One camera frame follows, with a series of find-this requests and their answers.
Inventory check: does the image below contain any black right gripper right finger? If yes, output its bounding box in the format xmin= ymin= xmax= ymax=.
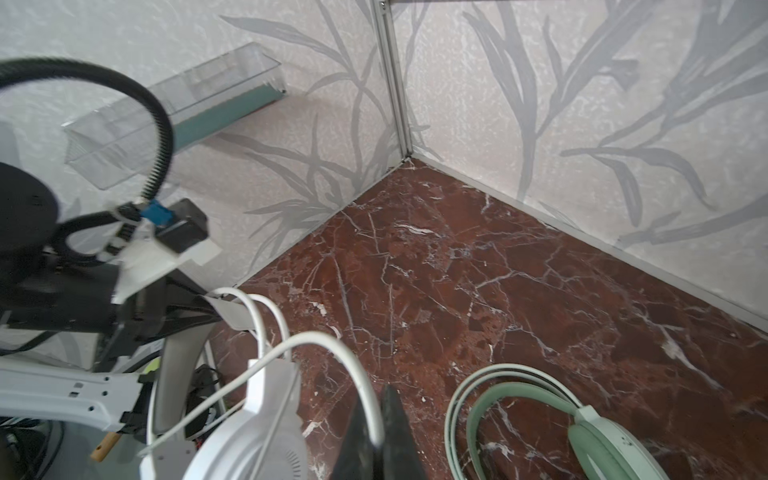
xmin=380 ymin=385 xmax=427 ymax=480

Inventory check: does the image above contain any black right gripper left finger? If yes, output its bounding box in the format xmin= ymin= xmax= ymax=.
xmin=330 ymin=400 xmax=389 ymax=480

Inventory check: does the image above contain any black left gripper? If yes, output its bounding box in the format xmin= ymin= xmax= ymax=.
xmin=91 ymin=270 xmax=220 ymax=372

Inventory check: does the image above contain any white over-ear headphones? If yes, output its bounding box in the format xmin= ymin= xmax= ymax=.
xmin=137 ymin=286 xmax=385 ymax=480

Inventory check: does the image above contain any white headphone cable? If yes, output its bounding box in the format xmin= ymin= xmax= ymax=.
xmin=143 ymin=335 xmax=313 ymax=480

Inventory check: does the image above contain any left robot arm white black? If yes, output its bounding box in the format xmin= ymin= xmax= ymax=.
xmin=1 ymin=57 xmax=214 ymax=431

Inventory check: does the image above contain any mint green over-ear headphones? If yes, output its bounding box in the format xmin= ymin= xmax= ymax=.
xmin=443 ymin=363 xmax=668 ymax=479

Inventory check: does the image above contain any clear plastic wall shelf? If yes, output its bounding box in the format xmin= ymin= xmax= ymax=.
xmin=62 ymin=43 xmax=285 ymax=190

